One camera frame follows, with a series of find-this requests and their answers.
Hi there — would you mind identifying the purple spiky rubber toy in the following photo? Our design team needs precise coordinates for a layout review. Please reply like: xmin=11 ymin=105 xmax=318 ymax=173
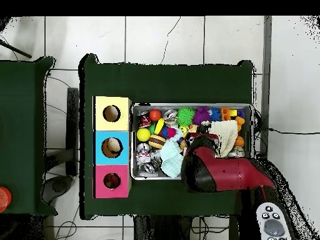
xmin=192 ymin=106 xmax=212 ymax=126

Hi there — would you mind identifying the wooden box with three holes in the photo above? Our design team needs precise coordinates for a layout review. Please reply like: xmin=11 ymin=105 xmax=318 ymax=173
xmin=92 ymin=96 xmax=133 ymax=199

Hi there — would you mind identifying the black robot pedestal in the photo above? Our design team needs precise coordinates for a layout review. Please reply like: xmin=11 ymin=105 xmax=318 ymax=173
xmin=133 ymin=215 xmax=193 ymax=240

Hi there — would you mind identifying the green stringy rubber ball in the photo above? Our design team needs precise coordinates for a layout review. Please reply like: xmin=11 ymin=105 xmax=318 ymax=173
xmin=176 ymin=107 xmax=196 ymax=127

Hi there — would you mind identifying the toy hamburger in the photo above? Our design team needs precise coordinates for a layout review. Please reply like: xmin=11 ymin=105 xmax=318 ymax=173
xmin=148 ymin=134 xmax=167 ymax=149

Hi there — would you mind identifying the orange round disc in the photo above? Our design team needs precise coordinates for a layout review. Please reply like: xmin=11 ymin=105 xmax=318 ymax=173
xmin=0 ymin=186 xmax=13 ymax=213

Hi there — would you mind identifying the orange striped tiger plush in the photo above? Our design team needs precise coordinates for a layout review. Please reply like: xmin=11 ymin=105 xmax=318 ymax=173
xmin=103 ymin=172 xmax=121 ymax=189

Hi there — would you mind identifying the blue stringy ball with eyes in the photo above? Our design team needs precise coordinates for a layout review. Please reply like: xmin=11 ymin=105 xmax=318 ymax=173
xmin=209 ymin=107 xmax=222 ymax=122

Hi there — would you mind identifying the black cable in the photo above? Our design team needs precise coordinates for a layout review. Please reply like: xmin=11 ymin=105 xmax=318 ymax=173
xmin=254 ymin=127 xmax=320 ymax=136

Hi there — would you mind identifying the mint green cloth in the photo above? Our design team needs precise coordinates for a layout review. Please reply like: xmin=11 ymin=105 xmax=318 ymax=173
xmin=159 ymin=136 xmax=184 ymax=179

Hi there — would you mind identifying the crushed red can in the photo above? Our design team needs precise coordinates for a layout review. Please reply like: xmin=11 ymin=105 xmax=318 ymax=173
xmin=138 ymin=115 xmax=153 ymax=129

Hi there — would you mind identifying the shallow silver mesh bin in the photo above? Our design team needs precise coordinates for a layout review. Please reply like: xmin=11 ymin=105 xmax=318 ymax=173
xmin=130 ymin=102 xmax=254 ymax=180

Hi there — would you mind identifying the orange red ball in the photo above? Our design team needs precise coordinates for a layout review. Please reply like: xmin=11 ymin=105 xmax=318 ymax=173
xmin=149 ymin=109 xmax=163 ymax=122

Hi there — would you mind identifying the yellow ball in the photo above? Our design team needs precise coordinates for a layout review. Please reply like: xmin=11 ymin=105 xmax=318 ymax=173
xmin=136 ymin=128 xmax=151 ymax=143

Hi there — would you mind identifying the dark green tablecloth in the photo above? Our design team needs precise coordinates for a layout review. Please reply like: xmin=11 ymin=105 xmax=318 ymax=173
xmin=79 ymin=53 xmax=256 ymax=221
xmin=0 ymin=56 xmax=58 ymax=216

